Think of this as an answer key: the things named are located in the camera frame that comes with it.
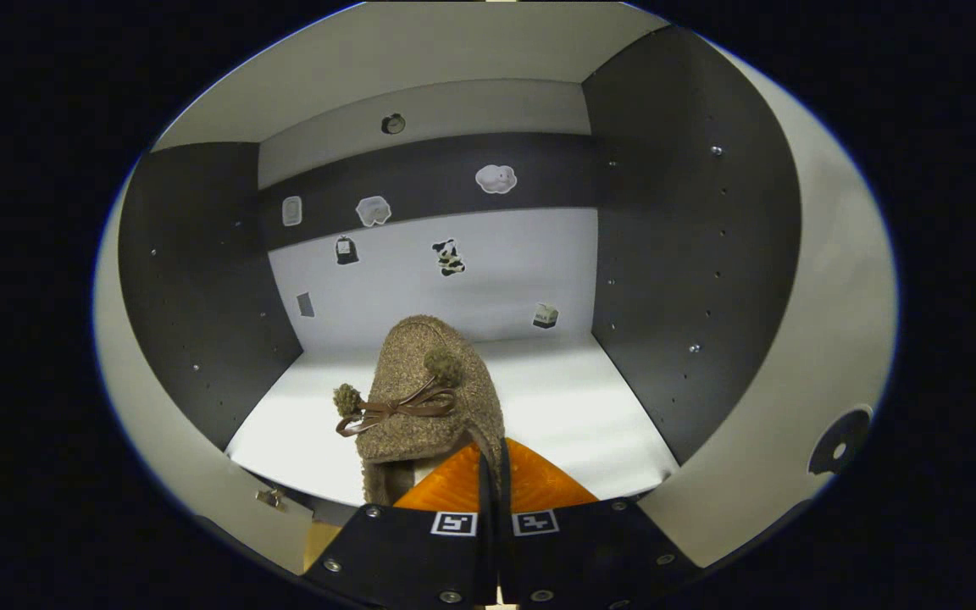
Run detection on brown fuzzy shoe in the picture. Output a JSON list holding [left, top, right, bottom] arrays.
[[334, 315, 506, 507]]

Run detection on white cat sticker cabinet door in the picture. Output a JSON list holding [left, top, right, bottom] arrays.
[[636, 42, 900, 568]]

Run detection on white shoe cabinet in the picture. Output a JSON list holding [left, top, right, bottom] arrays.
[[119, 0, 802, 518]]

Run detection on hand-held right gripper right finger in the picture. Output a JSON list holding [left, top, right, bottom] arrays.
[[496, 436, 701, 607]]

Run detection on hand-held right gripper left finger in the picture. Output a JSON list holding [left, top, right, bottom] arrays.
[[302, 439, 497, 607]]

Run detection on white camera sticker cabinet door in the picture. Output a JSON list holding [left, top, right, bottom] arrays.
[[94, 169, 315, 577]]

